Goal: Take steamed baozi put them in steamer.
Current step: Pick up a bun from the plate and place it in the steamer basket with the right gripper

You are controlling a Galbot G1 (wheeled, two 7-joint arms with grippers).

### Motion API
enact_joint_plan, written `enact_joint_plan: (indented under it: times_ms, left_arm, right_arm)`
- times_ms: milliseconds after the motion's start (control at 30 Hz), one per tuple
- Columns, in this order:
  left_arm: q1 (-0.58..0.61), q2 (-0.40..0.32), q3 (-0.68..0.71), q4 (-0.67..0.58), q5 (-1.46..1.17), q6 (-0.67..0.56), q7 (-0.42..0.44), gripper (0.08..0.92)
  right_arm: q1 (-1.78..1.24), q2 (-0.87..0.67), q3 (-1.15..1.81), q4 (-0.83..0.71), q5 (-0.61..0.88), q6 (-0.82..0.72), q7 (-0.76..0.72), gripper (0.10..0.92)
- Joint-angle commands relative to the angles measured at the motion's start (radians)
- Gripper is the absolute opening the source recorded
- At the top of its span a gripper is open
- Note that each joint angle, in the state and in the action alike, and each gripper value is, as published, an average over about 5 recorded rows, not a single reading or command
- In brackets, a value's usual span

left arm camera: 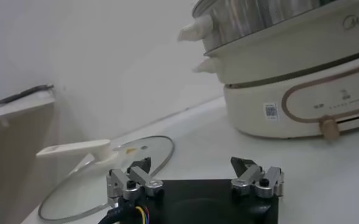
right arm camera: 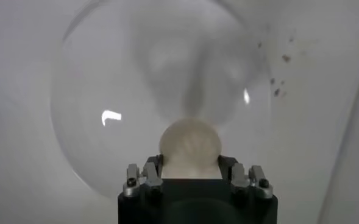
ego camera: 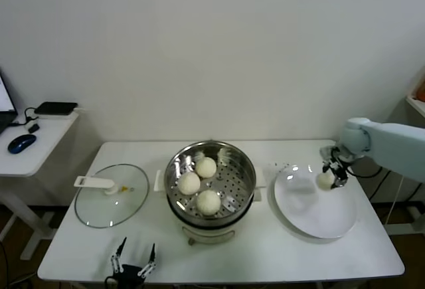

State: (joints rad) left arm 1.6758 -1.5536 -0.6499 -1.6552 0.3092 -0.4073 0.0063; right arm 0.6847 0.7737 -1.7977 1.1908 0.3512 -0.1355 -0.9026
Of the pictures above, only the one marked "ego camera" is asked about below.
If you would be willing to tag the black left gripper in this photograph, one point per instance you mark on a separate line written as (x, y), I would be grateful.
(130, 275)

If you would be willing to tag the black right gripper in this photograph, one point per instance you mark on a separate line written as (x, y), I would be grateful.
(338, 168)

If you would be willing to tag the white steamed baozi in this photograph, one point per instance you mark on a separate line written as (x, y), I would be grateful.
(208, 203)
(189, 183)
(206, 167)
(324, 181)

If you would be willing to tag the blue black computer mouse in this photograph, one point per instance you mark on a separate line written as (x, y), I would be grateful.
(21, 143)

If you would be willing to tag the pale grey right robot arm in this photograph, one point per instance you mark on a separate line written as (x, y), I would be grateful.
(391, 146)

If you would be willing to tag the stainless steel steamer basket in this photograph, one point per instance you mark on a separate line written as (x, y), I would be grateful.
(239, 186)

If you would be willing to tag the white round plate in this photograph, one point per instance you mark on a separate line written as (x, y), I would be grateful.
(305, 209)

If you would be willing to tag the cream electric cooker base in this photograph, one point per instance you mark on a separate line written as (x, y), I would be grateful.
(212, 236)

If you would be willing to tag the black white stand base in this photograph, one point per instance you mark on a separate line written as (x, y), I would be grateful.
(414, 216)

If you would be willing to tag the white shelf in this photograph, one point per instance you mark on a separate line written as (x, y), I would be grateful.
(415, 105)

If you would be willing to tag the white side table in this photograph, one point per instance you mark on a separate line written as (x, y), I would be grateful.
(50, 149)

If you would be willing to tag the small black adapter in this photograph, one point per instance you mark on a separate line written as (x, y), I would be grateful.
(33, 127)

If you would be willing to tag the black flat box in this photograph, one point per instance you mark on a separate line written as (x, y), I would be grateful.
(55, 107)

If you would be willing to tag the black laptop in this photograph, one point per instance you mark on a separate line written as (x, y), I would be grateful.
(5, 118)

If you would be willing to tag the grey right wrist camera module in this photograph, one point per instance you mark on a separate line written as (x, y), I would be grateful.
(327, 152)

